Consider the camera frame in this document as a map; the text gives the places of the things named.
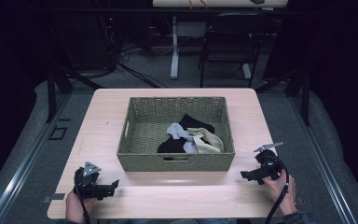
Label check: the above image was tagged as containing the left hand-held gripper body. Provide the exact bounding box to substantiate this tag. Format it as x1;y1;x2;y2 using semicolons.
73;161;103;200

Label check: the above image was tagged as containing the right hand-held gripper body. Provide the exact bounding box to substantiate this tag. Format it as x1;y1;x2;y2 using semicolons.
253;142;286;182

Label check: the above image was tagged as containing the person's left hand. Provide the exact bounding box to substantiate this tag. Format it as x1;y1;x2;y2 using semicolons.
65;189;97;224

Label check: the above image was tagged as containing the person's right hand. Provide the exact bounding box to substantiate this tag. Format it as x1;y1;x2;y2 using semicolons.
261;169;298;217

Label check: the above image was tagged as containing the grey tape patch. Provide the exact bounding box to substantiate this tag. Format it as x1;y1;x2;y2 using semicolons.
42;192;66;204

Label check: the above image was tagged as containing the beige sock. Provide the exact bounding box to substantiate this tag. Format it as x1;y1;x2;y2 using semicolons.
186;127;226;154

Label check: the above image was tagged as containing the black tape square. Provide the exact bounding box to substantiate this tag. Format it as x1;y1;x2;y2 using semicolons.
48;125;69;141

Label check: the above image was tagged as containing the woven green basket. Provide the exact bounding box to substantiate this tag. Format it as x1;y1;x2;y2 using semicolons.
117;96;236;173

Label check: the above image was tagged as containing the pile of socks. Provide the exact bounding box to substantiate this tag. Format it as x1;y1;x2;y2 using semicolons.
157;113;216;154

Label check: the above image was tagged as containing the black metal stand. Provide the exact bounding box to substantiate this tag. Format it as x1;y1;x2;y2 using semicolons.
254;66;311;127
45;60;104;124

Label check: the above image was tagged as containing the grey sock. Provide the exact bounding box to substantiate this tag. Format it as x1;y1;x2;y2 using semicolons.
166;121;200;155

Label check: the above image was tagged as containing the black folding chair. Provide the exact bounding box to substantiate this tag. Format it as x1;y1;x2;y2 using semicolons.
198;11;276;89

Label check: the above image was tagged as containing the white desk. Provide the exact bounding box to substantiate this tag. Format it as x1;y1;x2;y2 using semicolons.
151;0;289;80

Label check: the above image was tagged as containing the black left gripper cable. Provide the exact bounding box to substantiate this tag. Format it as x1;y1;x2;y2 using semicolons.
74;186;91;224

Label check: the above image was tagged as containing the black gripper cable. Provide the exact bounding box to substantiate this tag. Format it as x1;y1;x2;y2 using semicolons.
263;154;291;224
74;186;91;224

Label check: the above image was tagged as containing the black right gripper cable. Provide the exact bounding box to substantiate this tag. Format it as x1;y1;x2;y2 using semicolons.
263;154;291;224

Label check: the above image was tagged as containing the bundle of floor cables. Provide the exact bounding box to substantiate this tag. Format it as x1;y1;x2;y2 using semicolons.
99;15;175;89

